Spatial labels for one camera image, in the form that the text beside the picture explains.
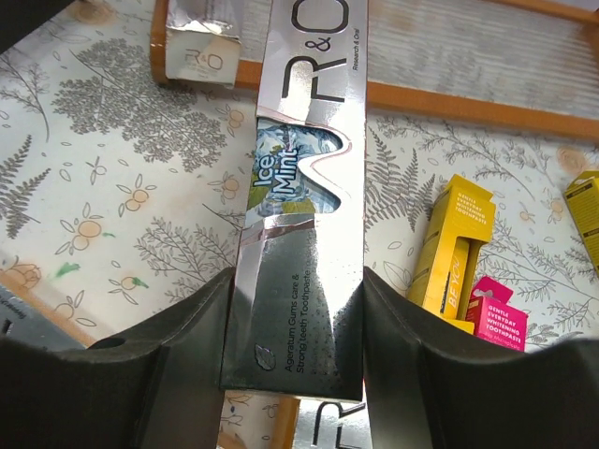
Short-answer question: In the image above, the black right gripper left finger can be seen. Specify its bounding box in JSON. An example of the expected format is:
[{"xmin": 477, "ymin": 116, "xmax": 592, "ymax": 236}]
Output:
[{"xmin": 1, "ymin": 268, "xmax": 233, "ymax": 448}]

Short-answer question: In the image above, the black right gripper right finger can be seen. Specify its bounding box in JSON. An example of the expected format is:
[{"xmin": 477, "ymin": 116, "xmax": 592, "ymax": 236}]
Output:
[{"xmin": 363, "ymin": 269, "xmax": 598, "ymax": 448}]

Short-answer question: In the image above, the silver gold R&O box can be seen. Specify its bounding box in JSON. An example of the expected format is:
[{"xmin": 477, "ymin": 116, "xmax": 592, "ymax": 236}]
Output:
[{"xmin": 217, "ymin": 391, "xmax": 373, "ymax": 448}]

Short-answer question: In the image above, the silver R&O Ice Mint box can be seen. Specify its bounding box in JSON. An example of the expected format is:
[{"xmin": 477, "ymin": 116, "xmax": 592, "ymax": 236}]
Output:
[{"xmin": 221, "ymin": 1, "xmax": 368, "ymax": 401}]

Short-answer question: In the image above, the yellow Be You toothpaste box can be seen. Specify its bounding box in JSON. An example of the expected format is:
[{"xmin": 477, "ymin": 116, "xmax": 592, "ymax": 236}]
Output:
[{"xmin": 407, "ymin": 175, "xmax": 496, "ymax": 334}]

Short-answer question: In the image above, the wooden three-tier shelf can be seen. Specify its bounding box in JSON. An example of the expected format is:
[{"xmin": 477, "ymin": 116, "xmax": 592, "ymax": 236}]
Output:
[{"xmin": 150, "ymin": 1, "xmax": 598, "ymax": 141}]

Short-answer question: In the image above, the small pink toothpaste box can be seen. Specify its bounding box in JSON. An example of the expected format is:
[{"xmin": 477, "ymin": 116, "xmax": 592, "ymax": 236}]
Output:
[{"xmin": 466, "ymin": 276, "xmax": 528, "ymax": 352}]

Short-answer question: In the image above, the floral patterned table mat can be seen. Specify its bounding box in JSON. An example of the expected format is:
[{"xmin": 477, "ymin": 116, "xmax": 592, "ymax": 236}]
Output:
[{"xmin": 0, "ymin": 0, "xmax": 599, "ymax": 449}]

